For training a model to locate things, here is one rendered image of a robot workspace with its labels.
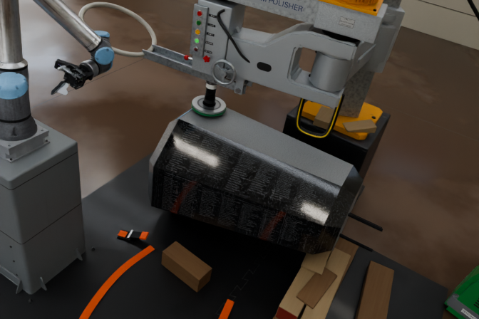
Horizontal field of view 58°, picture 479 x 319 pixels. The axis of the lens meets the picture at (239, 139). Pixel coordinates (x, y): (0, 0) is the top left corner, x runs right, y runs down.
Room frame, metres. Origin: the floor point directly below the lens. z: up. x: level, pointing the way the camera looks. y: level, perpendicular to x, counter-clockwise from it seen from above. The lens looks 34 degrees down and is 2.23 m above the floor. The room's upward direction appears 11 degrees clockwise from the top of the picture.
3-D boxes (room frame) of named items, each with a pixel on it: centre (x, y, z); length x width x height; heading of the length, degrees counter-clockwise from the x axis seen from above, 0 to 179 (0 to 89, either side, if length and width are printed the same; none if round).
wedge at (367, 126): (2.52, -0.77, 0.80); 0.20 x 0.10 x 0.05; 106
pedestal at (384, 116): (2.74, -0.68, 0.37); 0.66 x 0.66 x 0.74; 65
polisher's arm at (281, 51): (2.21, -0.14, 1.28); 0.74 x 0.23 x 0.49; 74
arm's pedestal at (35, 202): (1.62, 1.07, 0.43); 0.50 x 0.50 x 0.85; 66
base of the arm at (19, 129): (1.63, 1.07, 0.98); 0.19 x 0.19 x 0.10
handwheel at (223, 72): (2.18, 0.15, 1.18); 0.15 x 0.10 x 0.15; 74
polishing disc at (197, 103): (2.33, 0.23, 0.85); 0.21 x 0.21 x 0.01
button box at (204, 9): (2.24, 0.33, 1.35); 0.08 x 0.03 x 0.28; 74
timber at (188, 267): (1.70, 0.17, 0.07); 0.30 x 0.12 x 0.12; 59
